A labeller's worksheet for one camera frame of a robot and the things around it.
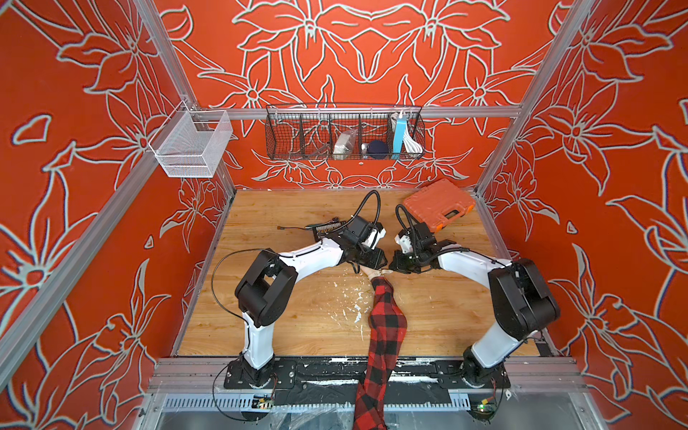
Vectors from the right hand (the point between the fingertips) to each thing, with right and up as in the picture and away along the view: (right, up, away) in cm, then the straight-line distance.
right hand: (385, 265), depth 90 cm
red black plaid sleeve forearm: (-1, -17, -13) cm, 21 cm away
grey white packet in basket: (-14, +42, 0) cm, 44 cm away
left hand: (0, +3, -3) cm, 4 cm away
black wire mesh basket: (-28, +50, +10) cm, 58 cm away
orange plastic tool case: (+25, +22, +16) cm, 37 cm away
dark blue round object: (-2, +42, +5) cm, 42 cm away
